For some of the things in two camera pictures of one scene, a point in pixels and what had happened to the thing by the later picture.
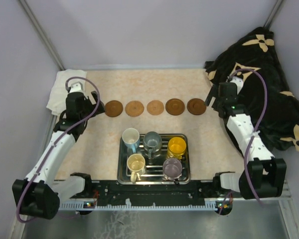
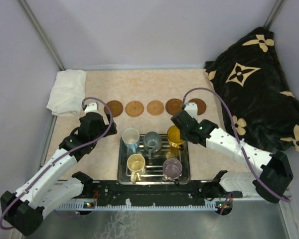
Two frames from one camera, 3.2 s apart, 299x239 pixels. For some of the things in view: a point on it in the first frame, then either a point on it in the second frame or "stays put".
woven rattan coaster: (155, 107) stays put
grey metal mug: (152, 142) stays put
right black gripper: (213, 93) -> (182, 135)
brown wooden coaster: (113, 108) stays put
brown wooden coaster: (196, 106) stays put
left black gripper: (87, 100) -> (105, 127)
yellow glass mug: (176, 148) -> (174, 137)
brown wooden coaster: (175, 106) stays put
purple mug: (172, 167) stays put
